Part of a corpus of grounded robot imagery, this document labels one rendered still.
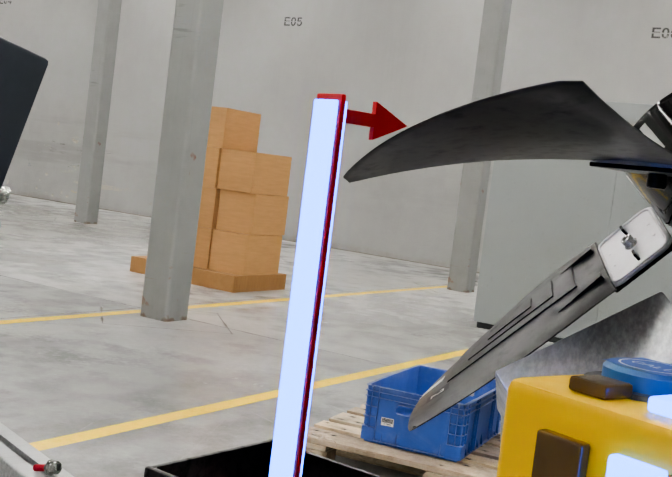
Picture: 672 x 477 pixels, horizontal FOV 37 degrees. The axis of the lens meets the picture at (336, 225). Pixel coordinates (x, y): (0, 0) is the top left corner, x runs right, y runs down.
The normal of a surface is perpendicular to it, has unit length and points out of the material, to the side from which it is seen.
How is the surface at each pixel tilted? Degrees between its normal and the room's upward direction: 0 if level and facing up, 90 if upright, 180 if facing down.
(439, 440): 90
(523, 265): 90
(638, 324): 55
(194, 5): 90
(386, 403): 90
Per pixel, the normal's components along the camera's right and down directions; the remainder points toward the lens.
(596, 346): -0.15, -0.55
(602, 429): -0.77, -0.06
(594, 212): -0.51, -0.02
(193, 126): 0.85, 0.13
